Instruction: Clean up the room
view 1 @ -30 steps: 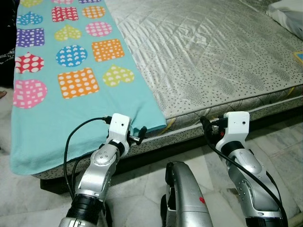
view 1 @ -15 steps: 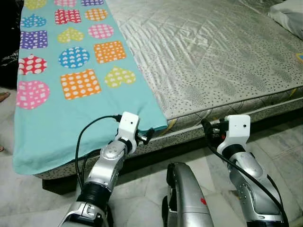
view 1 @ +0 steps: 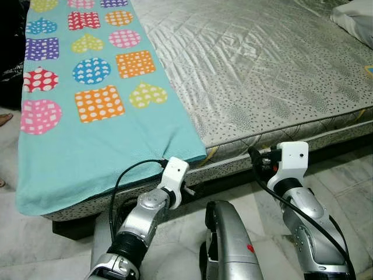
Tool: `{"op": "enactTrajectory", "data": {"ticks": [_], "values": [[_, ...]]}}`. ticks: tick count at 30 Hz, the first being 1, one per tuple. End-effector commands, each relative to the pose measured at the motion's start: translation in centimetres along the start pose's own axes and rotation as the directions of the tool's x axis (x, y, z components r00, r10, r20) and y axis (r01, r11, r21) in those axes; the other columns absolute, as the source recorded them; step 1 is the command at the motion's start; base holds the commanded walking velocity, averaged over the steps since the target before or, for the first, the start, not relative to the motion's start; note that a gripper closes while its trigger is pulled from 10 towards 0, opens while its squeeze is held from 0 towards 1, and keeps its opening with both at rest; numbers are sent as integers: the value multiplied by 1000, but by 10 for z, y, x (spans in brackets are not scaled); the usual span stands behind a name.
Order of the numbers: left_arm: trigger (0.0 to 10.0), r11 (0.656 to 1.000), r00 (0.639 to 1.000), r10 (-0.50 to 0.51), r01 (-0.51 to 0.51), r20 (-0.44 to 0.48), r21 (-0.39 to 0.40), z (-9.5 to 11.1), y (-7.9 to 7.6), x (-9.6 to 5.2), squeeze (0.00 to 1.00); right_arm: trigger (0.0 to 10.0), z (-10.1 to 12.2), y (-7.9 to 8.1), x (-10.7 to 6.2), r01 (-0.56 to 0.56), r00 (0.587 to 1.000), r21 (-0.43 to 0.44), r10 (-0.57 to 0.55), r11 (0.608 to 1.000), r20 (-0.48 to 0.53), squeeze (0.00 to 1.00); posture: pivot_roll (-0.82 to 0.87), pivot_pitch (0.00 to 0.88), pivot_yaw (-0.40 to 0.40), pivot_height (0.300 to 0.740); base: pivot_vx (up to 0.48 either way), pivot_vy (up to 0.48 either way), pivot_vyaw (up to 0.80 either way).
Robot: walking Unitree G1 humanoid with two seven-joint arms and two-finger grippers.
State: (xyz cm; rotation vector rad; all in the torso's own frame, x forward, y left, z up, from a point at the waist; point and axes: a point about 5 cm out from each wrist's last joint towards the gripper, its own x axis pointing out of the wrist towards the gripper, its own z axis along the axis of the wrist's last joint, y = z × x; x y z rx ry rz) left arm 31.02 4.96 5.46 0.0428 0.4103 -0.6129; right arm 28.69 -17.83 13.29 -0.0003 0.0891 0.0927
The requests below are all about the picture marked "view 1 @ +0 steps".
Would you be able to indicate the teal blanket with colourful shapes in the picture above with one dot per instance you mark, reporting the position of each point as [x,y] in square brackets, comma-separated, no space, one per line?
[105,146]

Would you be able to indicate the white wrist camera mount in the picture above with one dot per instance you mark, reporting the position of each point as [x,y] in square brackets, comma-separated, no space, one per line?
[291,160]
[173,175]

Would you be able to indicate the beige pillow with small print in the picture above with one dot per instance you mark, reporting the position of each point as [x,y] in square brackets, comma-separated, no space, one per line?
[355,20]

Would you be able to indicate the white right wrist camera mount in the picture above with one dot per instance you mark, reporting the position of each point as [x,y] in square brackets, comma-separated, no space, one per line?
[291,160]

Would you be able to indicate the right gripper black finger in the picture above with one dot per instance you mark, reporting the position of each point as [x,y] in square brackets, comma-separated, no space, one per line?
[255,157]

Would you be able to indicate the beige quilted mattress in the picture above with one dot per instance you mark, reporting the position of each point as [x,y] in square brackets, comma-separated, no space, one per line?
[262,64]

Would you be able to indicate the black bag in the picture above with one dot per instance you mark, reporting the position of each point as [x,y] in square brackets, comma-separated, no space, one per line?
[10,52]

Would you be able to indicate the dark bed frame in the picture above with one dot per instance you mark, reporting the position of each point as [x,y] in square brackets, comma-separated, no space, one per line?
[233,178]

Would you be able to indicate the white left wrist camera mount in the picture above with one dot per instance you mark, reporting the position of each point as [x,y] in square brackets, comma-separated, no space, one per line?
[173,175]

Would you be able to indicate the colourful children's picture book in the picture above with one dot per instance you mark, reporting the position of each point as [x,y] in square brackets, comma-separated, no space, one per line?
[369,72]

